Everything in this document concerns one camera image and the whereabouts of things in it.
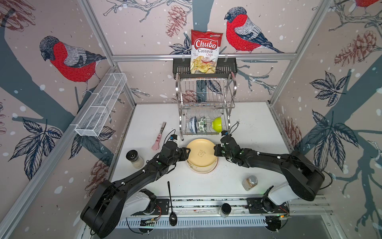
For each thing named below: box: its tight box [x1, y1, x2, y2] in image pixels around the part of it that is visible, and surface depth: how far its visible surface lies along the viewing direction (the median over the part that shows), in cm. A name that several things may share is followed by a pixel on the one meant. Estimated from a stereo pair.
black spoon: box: [167, 180, 178, 227], surface depth 72 cm
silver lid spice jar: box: [241, 174, 259, 192], surface depth 75 cm
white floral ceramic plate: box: [186, 156, 219, 174], surface depth 85 cm
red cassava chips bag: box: [190, 29, 224, 74], surface depth 86 cm
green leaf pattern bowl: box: [197, 116, 207, 134], surface depth 94 cm
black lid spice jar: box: [125, 149, 144, 169], surface depth 82 cm
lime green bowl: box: [211, 116, 223, 133], surface depth 95 cm
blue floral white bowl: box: [189, 116, 198, 134], surface depth 93 cm
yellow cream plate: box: [187, 138, 217, 167], surface depth 90 cm
